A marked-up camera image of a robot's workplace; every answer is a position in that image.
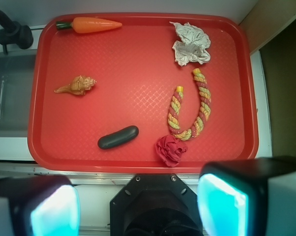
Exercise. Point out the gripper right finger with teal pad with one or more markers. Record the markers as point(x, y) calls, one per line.
point(255, 197)

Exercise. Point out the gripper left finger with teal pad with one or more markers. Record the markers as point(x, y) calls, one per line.
point(39, 206)

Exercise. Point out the brown conch shell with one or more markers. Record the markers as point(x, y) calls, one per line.
point(79, 86)

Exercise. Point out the black oblong stone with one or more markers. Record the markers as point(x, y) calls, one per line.
point(118, 138)

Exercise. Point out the crumpled red cloth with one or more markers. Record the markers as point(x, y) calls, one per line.
point(170, 150)

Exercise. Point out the grey sink basin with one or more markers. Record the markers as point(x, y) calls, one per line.
point(16, 77)

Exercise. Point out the crumpled grey paper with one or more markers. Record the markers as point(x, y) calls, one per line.
point(192, 46)

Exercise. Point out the black faucet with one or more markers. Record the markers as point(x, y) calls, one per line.
point(12, 32)

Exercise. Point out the orange toy carrot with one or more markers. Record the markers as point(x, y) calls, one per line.
point(88, 25)

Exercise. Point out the twisted rope toy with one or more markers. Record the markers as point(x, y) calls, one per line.
point(204, 111)

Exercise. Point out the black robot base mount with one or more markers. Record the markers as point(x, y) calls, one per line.
point(155, 205)

